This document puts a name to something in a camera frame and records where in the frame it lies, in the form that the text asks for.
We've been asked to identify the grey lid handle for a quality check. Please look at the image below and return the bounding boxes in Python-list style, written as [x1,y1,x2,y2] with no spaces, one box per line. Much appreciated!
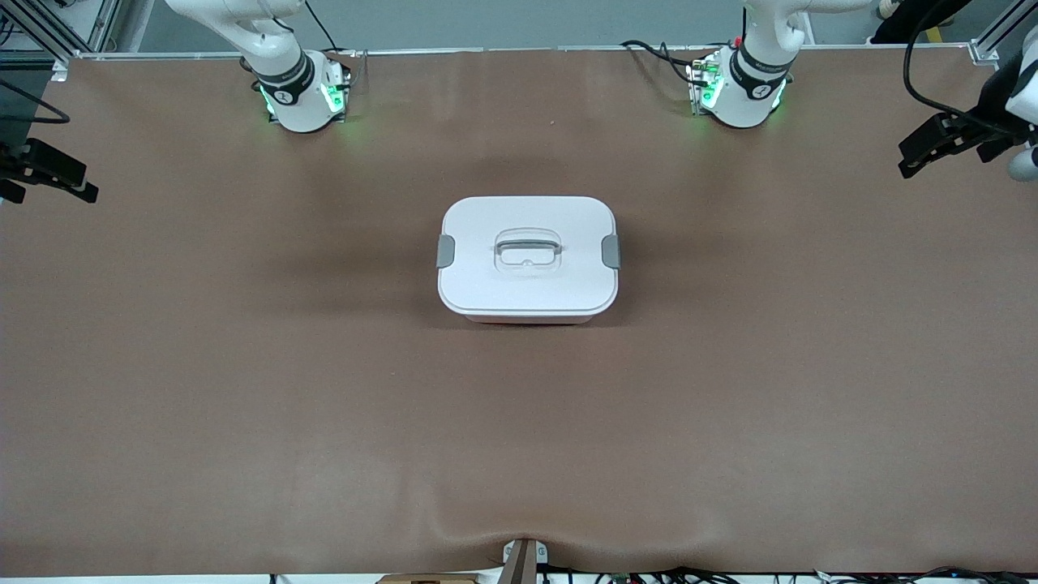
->
[495,230,563,255]

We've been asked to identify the white plastic box lid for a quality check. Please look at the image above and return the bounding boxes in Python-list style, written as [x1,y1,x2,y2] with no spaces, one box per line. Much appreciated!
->
[438,195,620,317]

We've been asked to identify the brown table mat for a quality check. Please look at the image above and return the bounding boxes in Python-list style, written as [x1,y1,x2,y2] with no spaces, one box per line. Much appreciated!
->
[0,45,1038,578]

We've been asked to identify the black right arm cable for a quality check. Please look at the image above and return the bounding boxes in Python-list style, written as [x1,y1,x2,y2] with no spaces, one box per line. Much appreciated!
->
[0,77,71,126]

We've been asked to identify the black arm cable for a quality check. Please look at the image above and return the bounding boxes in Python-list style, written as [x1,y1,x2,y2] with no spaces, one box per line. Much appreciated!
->
[903,0,994,135]
[0,77,71,126]

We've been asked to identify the aluminium frame post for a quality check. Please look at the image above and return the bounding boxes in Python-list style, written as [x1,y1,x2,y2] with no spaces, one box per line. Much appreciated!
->
[0,0,122,64]
[969,0,1038,64]

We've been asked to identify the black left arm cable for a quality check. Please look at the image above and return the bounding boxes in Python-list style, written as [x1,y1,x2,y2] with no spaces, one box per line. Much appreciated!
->
[903,0,994,135]

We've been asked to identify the black right base cable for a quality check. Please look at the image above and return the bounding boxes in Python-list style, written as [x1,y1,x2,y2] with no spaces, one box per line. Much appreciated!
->
[304,0,358,82]

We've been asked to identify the black base cable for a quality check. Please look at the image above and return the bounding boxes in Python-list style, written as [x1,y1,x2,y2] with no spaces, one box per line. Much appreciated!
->
[304,0,358,82]
[620,39,698,86]

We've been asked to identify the black left base cable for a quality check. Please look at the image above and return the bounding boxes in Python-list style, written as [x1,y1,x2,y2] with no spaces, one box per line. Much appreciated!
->
[620,39,698,86]

